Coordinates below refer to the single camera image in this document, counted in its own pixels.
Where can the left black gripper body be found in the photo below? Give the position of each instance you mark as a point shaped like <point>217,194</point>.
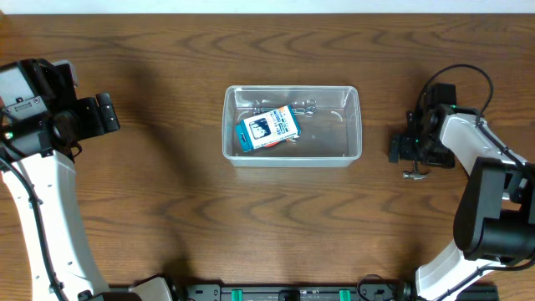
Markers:
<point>92,115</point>

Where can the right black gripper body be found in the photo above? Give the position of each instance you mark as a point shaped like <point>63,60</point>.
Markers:
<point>408,150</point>

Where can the small claw hammer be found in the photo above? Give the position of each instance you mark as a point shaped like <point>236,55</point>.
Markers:
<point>414,173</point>

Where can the clear plastic container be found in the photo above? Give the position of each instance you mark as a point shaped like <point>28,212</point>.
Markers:
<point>332,137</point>

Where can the silver wrench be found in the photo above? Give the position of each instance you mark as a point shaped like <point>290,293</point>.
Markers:
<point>307,107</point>

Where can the red handled pliers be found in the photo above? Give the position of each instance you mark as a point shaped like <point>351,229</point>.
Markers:
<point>289,140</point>

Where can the blue white product box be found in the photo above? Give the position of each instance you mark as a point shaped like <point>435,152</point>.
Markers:
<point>267,129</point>

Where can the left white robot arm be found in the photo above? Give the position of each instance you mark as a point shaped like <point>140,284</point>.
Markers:
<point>37,166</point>

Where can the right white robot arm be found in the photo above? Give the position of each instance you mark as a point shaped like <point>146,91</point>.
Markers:
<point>493,229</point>

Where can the black mounting rail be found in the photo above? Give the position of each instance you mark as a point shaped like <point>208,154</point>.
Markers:
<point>163,287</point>

